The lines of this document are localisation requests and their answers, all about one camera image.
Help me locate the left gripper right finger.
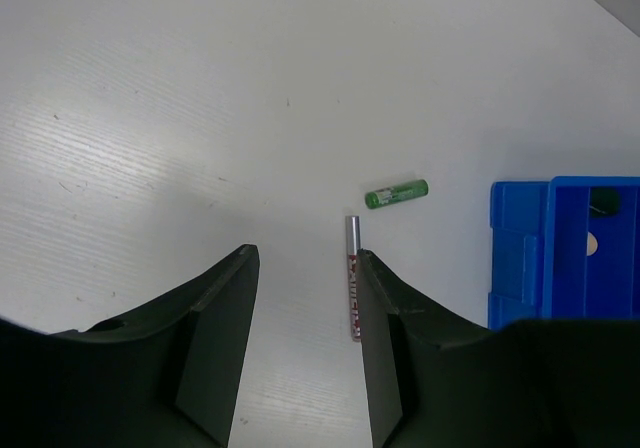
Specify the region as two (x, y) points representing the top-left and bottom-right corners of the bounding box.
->
(357, 250), (639, 447)

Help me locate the beige makeup sponge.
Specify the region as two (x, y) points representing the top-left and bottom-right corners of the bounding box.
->
(586, 232), (599, 256)

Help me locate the red lip gloss tube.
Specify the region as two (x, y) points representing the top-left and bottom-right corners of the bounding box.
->
(345, 215), (361, 342)

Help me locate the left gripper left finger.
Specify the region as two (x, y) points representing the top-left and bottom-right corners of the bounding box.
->
(1, 244), (259, 447)

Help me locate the blue plastic divided bin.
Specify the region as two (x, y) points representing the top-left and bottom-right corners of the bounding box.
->
(488, 176), (639, 330)

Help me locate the green round compact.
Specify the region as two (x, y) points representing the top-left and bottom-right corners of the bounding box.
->
(589, 187), (621, 218)

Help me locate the green clear lipstick tube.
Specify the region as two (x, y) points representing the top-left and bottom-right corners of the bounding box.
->
(363, 179), (430, 210)

